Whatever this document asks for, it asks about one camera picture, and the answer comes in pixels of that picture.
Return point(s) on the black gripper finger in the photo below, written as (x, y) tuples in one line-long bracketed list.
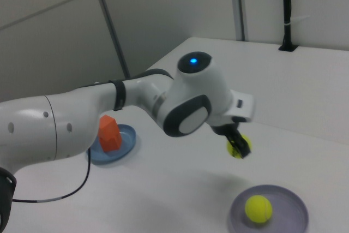
[(241, 145)]

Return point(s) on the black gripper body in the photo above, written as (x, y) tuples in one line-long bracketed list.
[(225, 129)]

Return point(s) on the yellow tennis ball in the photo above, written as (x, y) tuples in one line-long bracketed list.
[(258, 208), (247, 141)]

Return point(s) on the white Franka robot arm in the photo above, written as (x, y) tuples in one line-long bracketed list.
[(27, 134)]

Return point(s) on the purple plate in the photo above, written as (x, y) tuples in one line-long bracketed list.
[(289, 211)]

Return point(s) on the blue plate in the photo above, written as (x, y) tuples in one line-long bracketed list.
[(126, 137)]

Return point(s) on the black camera pole with base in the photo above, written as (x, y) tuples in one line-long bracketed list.
[(286, 12)]

